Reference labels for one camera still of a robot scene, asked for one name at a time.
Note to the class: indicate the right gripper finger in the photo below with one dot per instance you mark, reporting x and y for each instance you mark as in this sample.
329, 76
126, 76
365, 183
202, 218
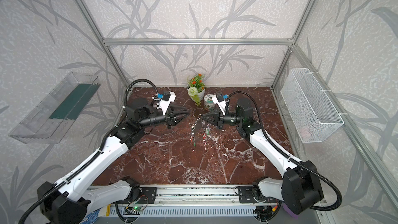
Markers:
212, 121
213, 115

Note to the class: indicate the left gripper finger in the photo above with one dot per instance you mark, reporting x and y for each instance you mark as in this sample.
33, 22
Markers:
179, 117
179, 110

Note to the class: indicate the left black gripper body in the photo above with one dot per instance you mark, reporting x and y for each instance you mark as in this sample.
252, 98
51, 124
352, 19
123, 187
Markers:
169, 120

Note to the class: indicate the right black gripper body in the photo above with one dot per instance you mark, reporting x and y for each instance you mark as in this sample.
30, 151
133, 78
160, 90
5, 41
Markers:
220, 120

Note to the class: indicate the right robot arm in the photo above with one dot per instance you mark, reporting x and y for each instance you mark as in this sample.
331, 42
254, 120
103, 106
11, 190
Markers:
298, 188

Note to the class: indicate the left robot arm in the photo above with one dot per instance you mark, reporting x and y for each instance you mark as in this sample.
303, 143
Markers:
69, 200

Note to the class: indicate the round green tin can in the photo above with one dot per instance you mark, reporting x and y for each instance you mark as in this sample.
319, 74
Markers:
208, 102

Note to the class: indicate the potted flower plant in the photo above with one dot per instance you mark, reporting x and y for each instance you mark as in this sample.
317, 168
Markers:
196, 88

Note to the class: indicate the green circuit board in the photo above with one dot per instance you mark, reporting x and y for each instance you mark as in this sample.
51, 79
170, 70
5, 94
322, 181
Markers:
133, 210

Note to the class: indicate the purple toy shovel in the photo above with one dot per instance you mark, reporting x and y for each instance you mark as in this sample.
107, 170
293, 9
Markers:
292, 215

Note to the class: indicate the blue dotted work glove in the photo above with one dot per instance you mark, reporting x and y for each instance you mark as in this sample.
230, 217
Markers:
90, 218

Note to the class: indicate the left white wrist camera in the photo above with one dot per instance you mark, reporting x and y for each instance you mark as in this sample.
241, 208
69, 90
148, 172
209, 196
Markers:
164, 100

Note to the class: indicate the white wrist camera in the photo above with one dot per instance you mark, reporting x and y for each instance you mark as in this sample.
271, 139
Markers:
164, 100
221, 100

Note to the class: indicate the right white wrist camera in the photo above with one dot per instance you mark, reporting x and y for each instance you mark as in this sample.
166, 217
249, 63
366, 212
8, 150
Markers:
221, 100

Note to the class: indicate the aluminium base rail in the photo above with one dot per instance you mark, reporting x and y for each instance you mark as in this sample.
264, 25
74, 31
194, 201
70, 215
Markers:
180, 195

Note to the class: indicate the white wire mesh basket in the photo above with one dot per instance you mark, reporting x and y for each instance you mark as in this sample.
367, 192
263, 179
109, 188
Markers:
312, 112

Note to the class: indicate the clear plastic wall shelf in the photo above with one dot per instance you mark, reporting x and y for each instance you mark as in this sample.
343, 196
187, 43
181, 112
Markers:
51, 119

